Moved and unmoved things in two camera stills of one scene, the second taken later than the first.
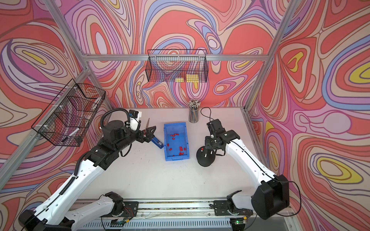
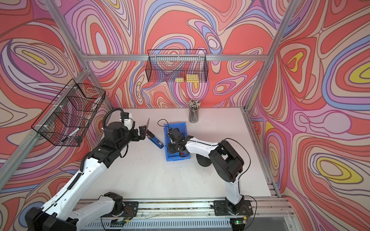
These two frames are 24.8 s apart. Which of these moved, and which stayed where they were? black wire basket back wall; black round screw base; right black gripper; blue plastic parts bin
Moved: right black gripper
Stayed: black wire basket back wall; blue plastic parts bin; black round screw base
